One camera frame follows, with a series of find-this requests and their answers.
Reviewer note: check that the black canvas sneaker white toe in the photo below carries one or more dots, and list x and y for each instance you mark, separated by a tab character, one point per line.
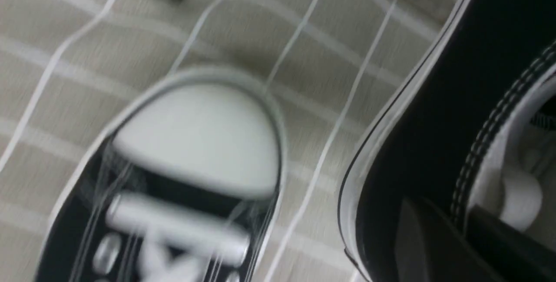
183	185

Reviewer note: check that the grey checked floor mat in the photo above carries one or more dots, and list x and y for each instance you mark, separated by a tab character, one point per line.
69	66

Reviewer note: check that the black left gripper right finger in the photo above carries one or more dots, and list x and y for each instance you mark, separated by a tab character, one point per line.
512	254

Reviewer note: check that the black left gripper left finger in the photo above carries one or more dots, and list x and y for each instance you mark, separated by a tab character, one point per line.
429	249

